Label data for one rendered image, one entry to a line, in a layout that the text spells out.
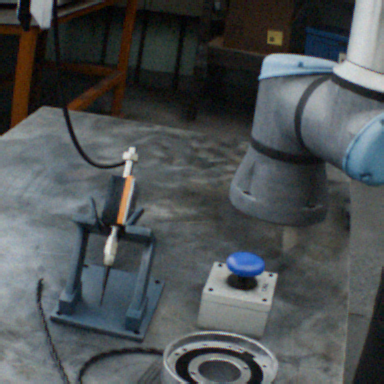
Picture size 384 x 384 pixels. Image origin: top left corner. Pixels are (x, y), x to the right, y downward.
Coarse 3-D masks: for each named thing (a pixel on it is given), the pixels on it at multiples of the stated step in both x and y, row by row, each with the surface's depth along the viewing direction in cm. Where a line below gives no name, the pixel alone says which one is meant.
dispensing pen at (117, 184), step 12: (132, 156) 75; (132, 168) 75; (120, 180) 73; (108, 192) 72; (120, 192) 72; (108, 204) 72; (120, 204) 72; (108, 216) 72; (120, 228) 73; (108, 240) 73; (108, 252) 73; (108, 264) 73
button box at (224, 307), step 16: (224, 272) 77; (208, 288) 74; (224, 288) 74; (240, 288) 74; (256, 288) 75; (272, 288) 75; (208, 304) 73; (224, 304) 73; (240, 304) 73; (256, 304) 72; (208, 320) 74; (224, 320) 74; (240, 320) 73; (256, 320) 73; (256, 336) 74
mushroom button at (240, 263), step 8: (232, 256) 75; (240, 256) 75; (248, 256) 75; (256, 256) 75; (232, 264) 74; (240, 264) 73; (248, 264) 74; (256, 264) 74; (264, 264) 75; (240, 272) 73; (248, 272) 73; (256, 272) 73; (240, 280) 75
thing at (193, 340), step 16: (192, 336) 66; (208, 336) 67; (224, 336) 67; (240, 336) 67; (176, 352) 65; (256, 352) 66; (192, 368) 63; (208, 368) 65; (224, 368) 65; (240, 368) 64; (272, 368) 63
